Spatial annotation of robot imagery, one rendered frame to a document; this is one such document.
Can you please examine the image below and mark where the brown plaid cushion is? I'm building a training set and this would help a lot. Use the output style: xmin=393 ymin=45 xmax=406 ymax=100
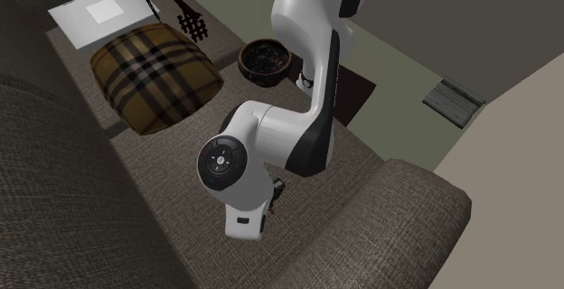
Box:
xmin=89 ymin=23 xmax=225 ymax=136

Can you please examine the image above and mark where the dark robot stand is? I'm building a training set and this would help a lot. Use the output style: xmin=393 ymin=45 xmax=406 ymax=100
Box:
xmin=286 ymin=54 xmax=378 ymax=128

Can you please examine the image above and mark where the black grid spatula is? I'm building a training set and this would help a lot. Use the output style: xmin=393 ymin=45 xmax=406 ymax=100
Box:
xmin=165 ymin=0 xmax=210 ymax=43

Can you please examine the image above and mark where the dark speckled bowl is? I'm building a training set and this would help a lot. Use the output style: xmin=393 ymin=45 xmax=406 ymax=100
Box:
xmin=238 ymin=38 xmax=293 ymax=89

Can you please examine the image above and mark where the white flat rectangular box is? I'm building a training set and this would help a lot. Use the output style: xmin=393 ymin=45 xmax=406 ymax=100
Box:
xmin=47 ymin=0 xmax=162 ymax=51

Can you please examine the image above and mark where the grey-brown fabric sofa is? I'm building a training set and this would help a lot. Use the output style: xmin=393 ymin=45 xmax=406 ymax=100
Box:
xmin=0 ymin=0 xmax=473 ymax=289

